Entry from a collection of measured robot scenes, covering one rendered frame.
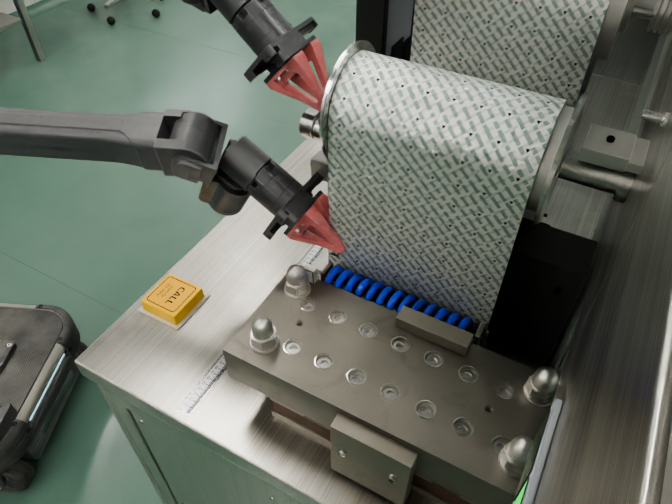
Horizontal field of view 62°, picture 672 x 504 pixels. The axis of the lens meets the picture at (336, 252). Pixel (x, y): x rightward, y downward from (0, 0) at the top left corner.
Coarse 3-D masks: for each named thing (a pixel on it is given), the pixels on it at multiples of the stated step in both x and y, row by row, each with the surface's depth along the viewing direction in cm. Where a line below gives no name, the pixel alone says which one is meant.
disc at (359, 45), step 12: (348, 48) 63; (360, 48) 65; (372, 48) 68; (348, 60) 63; (336, 72) 62; (324, 96) 62; (324, 108) 62; (324, 120) 63; (324, 132) 64; (324, 144) 65
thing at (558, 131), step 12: (564, 108) 57; (564, 120) 55; (552, 132) 55; (564, 132) 55; (552, 144) 55; (552, 156) 55; (540, 168) 55; (540, 180) 56; (540, 192) 57; (528, 204) 59
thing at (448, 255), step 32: (352, 192) 69; (384, 192) 66; (352, 224) 73; (384, 224) 70; (416, 224) 67; (448, 224) 65; (480, 224) 62; (352, 256) 77; (384, 256) 73; (416, 256) 70; (448, 256) 68; (480, 256) 65; (416, 288) 74; (448, 288) 71; (480, 288) 68; (480, 320) 72
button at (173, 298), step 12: (168, 276) 92; (156, 288) 90; (168, 288) 90; (180, 288) 90; (192, 288) 90; (144, 300) 89; (156, 300) 88; (168, 300) 88; (180, 300) 88; (192, 300) 89; (156, 312) 88; (168, 312) 87; (180, 312) 87
